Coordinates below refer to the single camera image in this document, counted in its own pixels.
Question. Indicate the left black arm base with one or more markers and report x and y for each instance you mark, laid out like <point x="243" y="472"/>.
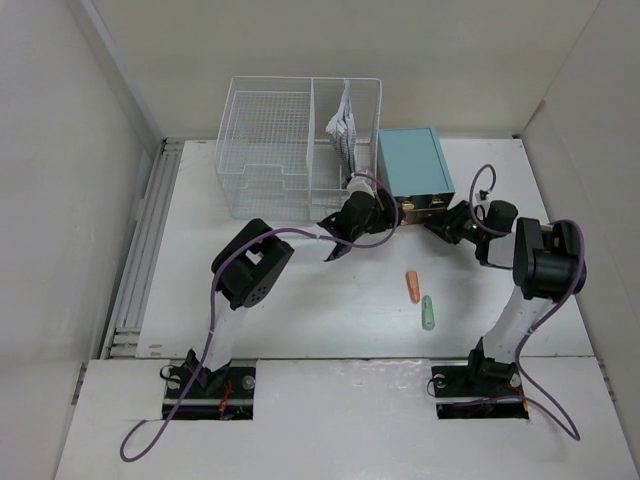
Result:
<point x="229" y="398"/>

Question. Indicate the clear drawer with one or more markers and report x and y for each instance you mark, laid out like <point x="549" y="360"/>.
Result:
<point x="415" y="215"/>

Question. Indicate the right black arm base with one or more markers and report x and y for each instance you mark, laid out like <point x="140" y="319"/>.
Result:
<point x="481" y="389"/>

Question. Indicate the teal orange drawer box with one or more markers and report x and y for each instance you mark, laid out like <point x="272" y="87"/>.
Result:
<point x="412" y="164"/>

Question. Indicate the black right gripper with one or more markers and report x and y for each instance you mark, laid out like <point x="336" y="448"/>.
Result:
<point x="454" y="216"/>

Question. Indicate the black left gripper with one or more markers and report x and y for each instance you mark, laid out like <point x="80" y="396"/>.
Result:
<point x="386" y="218"/>

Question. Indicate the white wire mesh organizer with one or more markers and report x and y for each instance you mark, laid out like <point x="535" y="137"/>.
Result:
<point x="273" y="158"/>

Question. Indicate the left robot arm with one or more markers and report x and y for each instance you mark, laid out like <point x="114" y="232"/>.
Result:
<point x="246" y="270"/>

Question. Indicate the aluminium rail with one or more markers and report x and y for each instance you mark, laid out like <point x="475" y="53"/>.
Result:
<point x="125" y="320"/>

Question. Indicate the grey setup guide booklet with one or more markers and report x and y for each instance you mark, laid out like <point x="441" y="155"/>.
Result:
<point x="342" y="133"/>

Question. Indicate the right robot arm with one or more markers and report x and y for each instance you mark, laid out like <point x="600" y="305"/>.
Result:
<point x="547" y="265"/>

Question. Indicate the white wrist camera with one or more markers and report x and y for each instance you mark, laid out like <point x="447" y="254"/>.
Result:
<point x="362" y="182"/>
<point x="482" y="199"/>

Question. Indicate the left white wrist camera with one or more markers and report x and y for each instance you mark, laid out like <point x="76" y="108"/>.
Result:
<point x="362" y="182"/>

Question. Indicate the green plastic case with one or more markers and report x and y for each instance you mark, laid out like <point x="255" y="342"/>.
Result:
<point x="427" y="313"/>

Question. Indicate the orange plastic case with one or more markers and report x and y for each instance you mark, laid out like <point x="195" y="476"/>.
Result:
<point x="413" y="286"/>

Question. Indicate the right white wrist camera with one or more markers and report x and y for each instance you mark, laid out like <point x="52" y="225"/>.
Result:
<point x="482" y="199"/>

